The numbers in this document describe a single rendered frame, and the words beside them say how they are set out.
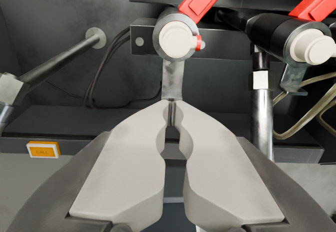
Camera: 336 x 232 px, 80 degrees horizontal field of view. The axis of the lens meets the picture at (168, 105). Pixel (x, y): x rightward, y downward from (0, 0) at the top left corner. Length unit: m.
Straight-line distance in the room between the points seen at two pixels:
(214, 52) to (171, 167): 0.62
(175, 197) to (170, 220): 0.07
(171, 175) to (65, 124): 0.47
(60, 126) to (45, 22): 0.20
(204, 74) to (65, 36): 0.29
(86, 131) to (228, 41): 0.30
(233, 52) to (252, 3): 0.06
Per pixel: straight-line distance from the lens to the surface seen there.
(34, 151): 0.45
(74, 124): 0.46
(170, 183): 0.78
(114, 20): 0.43
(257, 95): 0.19
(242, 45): 0.29
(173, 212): 0.75
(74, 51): 0.33
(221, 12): 0.32
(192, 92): 0.46
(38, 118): 0.50
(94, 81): 0.26
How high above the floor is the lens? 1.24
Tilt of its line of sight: 61 degrees down
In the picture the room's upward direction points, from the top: 179 degrees clockwise
